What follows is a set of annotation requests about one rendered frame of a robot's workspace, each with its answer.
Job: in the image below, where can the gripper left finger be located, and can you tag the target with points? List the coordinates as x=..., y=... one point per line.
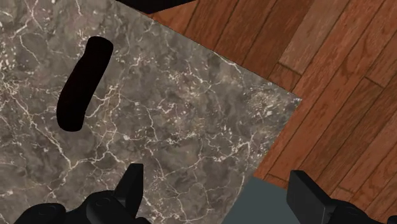
x=105, y=208

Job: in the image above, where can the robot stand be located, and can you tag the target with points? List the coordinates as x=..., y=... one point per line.
x=155, y=4

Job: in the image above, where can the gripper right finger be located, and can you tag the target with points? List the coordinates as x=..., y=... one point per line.
x=310, y=201

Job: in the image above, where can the black curved oblong object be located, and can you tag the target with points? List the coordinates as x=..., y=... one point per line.
x=83, y=83

